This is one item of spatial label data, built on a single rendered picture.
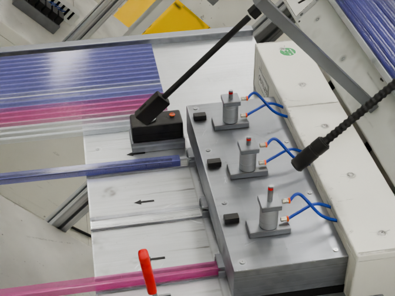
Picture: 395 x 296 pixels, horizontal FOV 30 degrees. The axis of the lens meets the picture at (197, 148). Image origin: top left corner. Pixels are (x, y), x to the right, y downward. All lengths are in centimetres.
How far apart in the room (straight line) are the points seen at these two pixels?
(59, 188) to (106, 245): 160
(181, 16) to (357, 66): 307
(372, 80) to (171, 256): 39
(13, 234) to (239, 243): 75
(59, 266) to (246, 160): 72
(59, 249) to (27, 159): 91
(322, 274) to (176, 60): 58
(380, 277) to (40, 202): 185
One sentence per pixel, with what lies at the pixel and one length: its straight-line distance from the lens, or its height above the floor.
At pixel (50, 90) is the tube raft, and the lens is 124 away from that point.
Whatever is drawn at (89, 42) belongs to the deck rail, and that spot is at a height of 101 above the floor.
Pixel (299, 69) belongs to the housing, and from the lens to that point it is 115.
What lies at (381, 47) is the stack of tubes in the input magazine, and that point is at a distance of 108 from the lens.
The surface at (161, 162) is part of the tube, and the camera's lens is 106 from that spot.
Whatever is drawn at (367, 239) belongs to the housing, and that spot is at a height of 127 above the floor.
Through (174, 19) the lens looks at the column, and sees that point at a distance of 416.
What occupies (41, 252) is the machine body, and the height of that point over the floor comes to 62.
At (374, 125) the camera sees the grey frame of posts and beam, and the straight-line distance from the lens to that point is 104.
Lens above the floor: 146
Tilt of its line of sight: 19 degrees down
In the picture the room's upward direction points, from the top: 48 degrees clockwise
